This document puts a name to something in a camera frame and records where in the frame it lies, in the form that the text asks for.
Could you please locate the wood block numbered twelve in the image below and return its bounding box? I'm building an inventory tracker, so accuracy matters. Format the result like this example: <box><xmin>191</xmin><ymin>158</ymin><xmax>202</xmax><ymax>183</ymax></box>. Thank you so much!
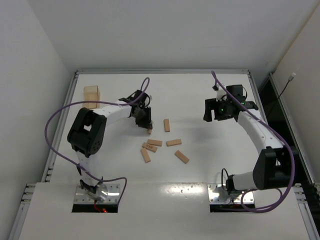
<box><xmin>147</xmin><ymin>139</ymin><xmax>163</xmax><ymax>147</ymax></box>

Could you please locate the wood block with print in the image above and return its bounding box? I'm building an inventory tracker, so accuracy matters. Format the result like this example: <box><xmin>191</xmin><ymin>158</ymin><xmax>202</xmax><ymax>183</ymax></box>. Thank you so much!
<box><xmin>142</xmin><ymin>142</ymin><xmax>158</xmax><ymax>153</ymax></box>

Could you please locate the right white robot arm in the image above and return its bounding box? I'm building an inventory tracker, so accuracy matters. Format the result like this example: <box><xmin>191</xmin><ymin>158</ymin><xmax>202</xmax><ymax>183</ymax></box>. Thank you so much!
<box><xmin>203</xmin><ymin>84</ymin><xmax>298</xmax><ymax>194</ymax></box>

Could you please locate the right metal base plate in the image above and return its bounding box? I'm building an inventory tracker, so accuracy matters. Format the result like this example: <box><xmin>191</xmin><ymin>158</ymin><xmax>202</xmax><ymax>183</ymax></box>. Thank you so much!
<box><xmin>207</xmin><ymin>183</ymin><xmax>245</xmax><ymax>206</ymax></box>

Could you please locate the wooden block box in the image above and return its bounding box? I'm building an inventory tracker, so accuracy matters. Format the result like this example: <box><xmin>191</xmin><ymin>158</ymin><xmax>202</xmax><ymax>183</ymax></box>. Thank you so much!
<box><xmin>82</xmin><ymin>85</ymin><xmax>100</xmax><ymax>109</ymax></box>

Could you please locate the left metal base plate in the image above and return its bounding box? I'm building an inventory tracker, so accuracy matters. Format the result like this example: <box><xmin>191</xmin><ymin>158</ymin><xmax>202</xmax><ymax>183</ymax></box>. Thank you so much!
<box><xmin>73</xmin><ymin>183</ymin><xmax>120</xmax><ymax>205</ymax></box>

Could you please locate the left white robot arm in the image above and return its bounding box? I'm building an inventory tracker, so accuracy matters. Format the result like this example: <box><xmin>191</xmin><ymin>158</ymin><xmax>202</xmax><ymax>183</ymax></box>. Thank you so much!
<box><xmin>67</xmin><ymin>90</ymin><xmax>153</xmax><ymax>197</ymax></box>

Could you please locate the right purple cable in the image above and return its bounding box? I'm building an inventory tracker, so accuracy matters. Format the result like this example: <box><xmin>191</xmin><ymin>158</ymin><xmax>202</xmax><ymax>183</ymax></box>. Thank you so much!
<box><xmin>211</xmin><ymin>70</ymin><xmax>296</xmax><ymax>213</ymax></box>

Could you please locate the aluminium table frame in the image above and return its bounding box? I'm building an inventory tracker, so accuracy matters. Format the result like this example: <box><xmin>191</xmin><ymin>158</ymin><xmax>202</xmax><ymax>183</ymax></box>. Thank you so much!
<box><xmin>19</xmin><ymin>70</ymin><xmax>319</xmax><ymax>240</ymax></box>

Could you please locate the black wall cable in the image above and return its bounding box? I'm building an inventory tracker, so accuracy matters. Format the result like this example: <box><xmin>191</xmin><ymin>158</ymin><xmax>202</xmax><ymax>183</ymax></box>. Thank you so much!
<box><xmin>264</xmin><ymin>72</ymin><xmax>297</xmax><ymax>118</ymax></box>

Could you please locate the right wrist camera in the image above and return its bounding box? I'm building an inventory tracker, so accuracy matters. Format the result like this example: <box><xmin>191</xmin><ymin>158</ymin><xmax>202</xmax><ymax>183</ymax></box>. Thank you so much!
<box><xmin>212</xmin><ymin>82</ymin><xmax>227</xmax><ymax>102</ymax></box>

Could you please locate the metal base plate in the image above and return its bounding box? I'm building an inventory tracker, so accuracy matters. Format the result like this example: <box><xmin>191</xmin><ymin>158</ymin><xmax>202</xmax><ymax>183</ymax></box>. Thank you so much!
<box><xmin>73</xmin><ymin>183</ymin><xmax>120</xmax><ymax>205</ymax></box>
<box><xmin>207</xmin><ymin>183</ymin><xmax>245</xmax><ymax>206</ymax></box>

